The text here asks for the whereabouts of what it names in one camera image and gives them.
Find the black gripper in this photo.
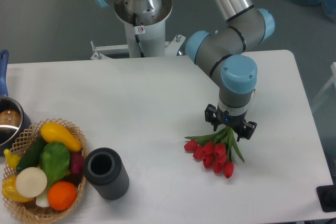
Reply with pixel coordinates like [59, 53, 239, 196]
[204, 104, 257, 142]

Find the red tulip bouquet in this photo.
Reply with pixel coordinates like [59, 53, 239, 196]
[184, 126, 244, 179]

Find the dark grey ribbed vase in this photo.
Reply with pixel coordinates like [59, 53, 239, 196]
[83, 147, 130, 200]

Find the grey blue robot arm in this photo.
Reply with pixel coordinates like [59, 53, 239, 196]
[95, 0, 275, 139]

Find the black device at edge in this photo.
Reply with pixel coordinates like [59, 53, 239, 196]
[316, 185, 335, 212]

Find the purple red onion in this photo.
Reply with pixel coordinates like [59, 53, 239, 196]
[69, 153, 85, 175]

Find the yellow squash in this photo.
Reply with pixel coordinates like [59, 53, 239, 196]
[40, 122, 82, 152]

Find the green lettuce leaf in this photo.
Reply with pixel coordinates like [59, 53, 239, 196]
[39, 142, 70, 189]

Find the orange fruit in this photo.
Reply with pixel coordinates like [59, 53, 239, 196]
[47, 181, 77, 211]

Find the dark green cucumber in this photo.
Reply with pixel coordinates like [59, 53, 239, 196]
[16, 135, 47, 174]

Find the white spring onion bulb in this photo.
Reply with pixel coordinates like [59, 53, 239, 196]
[35, 188, 50, 208]

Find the white round onion slice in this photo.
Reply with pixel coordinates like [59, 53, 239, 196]
[15, 167, 47, 198]

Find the woven wicker basket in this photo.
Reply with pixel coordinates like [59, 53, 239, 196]
[1, 119, 88, 223]

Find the yellow banana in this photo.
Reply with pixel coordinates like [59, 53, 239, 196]
[3, 149, 21, 170]

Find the yellow bell pepper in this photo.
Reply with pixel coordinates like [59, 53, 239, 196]
[2, 176, 34, 202]

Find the white frame at right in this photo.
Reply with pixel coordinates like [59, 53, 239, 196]
[310, 62, 335, 113]

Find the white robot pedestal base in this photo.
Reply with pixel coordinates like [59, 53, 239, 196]
[91, 0, 186, 59]

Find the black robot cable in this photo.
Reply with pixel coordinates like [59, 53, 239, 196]
[132, 13, 145, 58]

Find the blue handled saucepan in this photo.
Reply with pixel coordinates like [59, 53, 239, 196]
[1, 49, 31, 157]

